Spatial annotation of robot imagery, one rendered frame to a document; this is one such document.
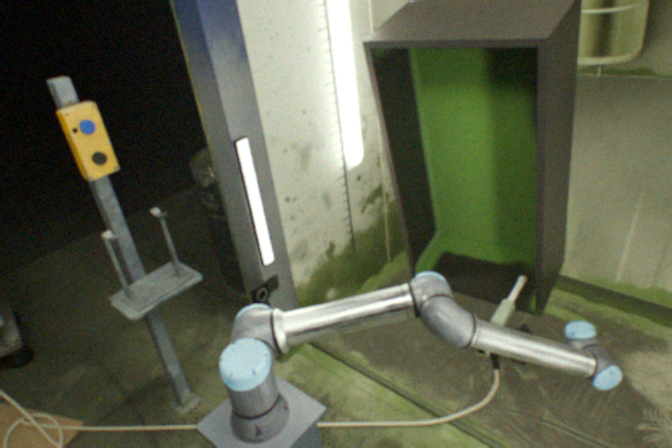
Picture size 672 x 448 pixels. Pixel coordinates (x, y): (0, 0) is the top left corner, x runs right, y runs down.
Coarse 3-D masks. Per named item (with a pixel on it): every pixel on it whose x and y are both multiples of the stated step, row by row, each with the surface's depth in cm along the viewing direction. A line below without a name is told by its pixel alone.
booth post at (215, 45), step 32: (192, 0) 180; (224, 0) 187; (192, 32) 189; (224, 32) 190; (192, 64) 198; (224, 64) 194; (224, 96) 197; (224, 128) 204; (256, 128) 214; (224, 160) 215; (256, 160) 218; (224, 192) 227; (256, 256) 234; (288, 256) 249; (288, 288) 256; (288, 352) 269
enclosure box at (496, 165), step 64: (448, 0) 178; (512, 0) 163; (576, 0) 152; (384, 64) 184; (448, 64) 197; (512, 64) 183; (576, 64) 169; (384, 128) 190; (448, 128) 217; (512, 128) 199; (448, 192) 241; (512, 192) 220; (448, 256) 249; (512, 256) 238
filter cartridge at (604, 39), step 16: (592, 0) 228; (608, 0) 225; (624, 0) 223; (640, 0) 225; (592, 16) 231; (608, 16) 228; (624, 16) 227; (640, 16) 229; (592, 32) 234; (608, 32) 231; (624, 32) 230; (640, 32) 233; (592, 48) 237; (608, 48) 234; (624, 48) 233; (640, 48) 239
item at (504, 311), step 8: (520, 280) 216; (520, 288) 214; (512, 296) 209; (504, 304) 204; (512, 304) 204; (496, 312) 201; (504, 312) 200; (512, 312) 205; (496, 320) 197; (504, 320) 198; (488, 352) 187; (496, 360) 200; (496, 368) 202
